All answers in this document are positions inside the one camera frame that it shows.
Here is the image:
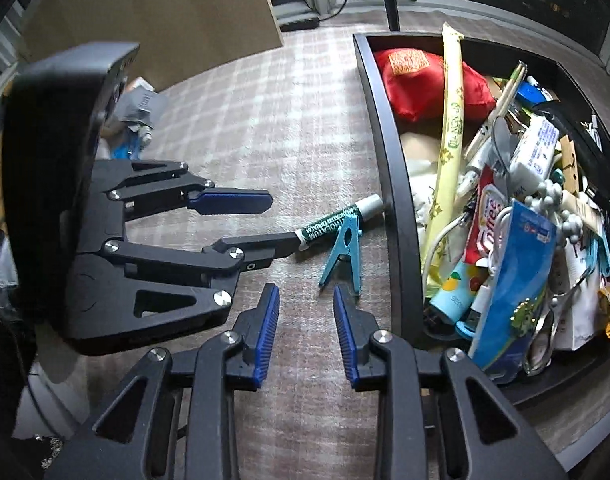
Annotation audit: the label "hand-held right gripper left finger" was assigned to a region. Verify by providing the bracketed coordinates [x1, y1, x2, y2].
[45, 282, 281, 480]

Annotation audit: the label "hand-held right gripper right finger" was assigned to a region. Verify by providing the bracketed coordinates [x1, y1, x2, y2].
[333, 284, 568, 480]

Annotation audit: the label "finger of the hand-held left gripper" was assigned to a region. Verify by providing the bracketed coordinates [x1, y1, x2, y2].
[92, 160, 274, 216]
[102, 231, 306, 341]

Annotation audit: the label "green and white tube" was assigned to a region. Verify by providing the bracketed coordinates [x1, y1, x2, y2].
[294, 195, 385, 252]

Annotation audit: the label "teal clothespin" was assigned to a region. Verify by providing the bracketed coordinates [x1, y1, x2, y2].
[319, 212, 363, 300]

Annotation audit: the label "black rectangular container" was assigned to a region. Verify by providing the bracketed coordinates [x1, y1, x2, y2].
[352, 31, 610, 408]

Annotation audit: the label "blue box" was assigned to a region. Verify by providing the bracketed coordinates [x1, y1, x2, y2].
[469, 200, 558, 386]

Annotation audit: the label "white tube with blue print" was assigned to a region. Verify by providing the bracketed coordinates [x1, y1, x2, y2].
[509, 114, 560, 191]

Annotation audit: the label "blue printed packet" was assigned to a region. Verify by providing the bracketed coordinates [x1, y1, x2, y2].
[110, 137, 146, 161]

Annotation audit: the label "grey plastic bag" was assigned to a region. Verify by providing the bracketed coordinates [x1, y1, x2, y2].
[116, 77, 168, 126]

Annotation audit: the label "blue fruit print bottle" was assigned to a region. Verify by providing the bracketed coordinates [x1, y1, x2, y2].
[427, 262, 490, 326]

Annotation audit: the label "brown cardboard board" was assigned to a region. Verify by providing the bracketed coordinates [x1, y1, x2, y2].
[20, 0, 285, 106]

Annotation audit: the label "black power strip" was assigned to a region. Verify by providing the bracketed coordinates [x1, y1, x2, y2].
[280, 15, 320, 31]

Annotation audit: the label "red and white snack packet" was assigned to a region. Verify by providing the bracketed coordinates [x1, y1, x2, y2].
[462, 164, 510, 266]

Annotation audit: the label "silver scissors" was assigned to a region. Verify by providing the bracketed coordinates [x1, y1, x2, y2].
[524, 260, 593, 378]

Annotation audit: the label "red fabric pouch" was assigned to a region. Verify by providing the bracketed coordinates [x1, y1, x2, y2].
[374, 47, 498, 123]

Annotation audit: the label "long yellow packet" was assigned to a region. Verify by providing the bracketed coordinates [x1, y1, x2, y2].
[421, 22, 468, 281]

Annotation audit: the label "white paper box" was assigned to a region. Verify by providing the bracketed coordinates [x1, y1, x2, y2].
[555, 260, 610, 351]

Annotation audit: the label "wooden chopstick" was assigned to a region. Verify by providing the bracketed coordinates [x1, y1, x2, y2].
[472, 65, 529, 161]
[465, 61, 524, 158]

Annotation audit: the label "tan wooden strip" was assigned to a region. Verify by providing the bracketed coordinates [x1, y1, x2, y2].
[560, 135, 583, 196]

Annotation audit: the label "white cable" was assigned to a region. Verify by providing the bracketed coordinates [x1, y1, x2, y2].
[422, 205, 510, 286]

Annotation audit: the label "silver bead string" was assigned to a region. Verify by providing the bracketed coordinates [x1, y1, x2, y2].
[522, 180, 586, 251]

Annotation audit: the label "black strap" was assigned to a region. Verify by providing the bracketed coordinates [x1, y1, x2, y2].
[545, 102, 610, 196]

